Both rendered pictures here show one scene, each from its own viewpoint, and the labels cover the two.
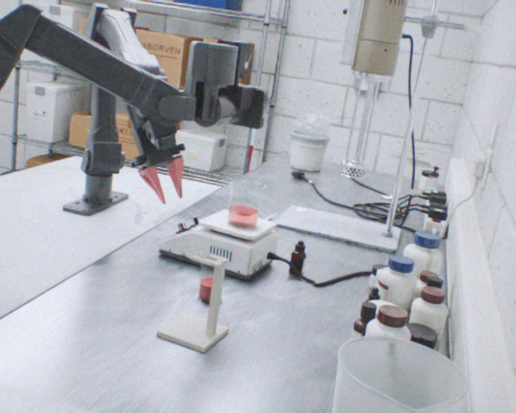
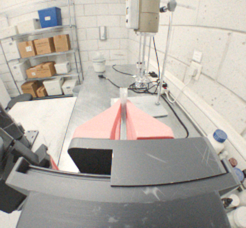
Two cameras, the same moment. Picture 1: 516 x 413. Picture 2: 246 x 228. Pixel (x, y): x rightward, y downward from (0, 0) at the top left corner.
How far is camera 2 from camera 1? 1.07 m
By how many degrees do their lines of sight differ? 28
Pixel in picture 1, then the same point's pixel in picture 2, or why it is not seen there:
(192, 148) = (60, 67)
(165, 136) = (19, 203)
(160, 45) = (41, 42)
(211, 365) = not seen: outside the picture
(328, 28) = (88, 24)
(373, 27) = (148, 4)
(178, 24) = (46, 34)
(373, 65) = (151, 27)
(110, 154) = (12, 132)
